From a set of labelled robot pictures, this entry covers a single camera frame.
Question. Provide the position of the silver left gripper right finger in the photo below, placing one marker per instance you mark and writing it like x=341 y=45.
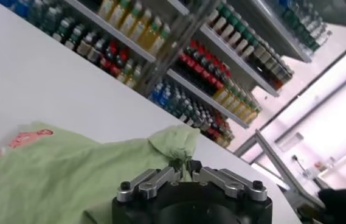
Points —
x=221 y=182

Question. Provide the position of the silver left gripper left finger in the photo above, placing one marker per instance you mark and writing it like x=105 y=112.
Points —
x=154 y=181

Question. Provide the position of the light green t-shirt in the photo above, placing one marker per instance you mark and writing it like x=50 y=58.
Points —
x=69 y=182

